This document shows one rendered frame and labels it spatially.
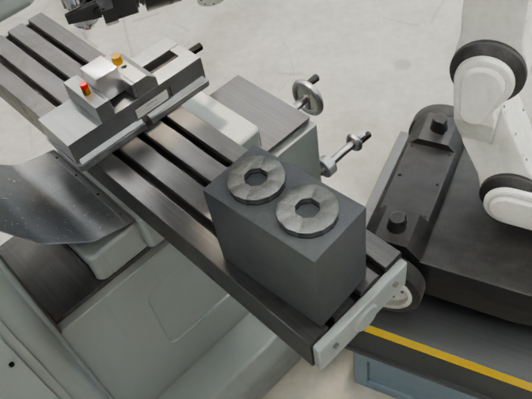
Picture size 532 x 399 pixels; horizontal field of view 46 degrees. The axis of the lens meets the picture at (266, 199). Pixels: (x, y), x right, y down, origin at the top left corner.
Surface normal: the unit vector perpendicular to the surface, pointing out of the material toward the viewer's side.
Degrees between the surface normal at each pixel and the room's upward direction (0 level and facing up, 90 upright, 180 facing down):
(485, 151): 90
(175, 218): 0
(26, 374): 89
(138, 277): 90
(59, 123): 0
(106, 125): 90
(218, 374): 0
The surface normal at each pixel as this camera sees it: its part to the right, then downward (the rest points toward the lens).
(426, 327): -0.12, -0.63
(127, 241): 0.69, 0.50
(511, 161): -0.44, 0.73
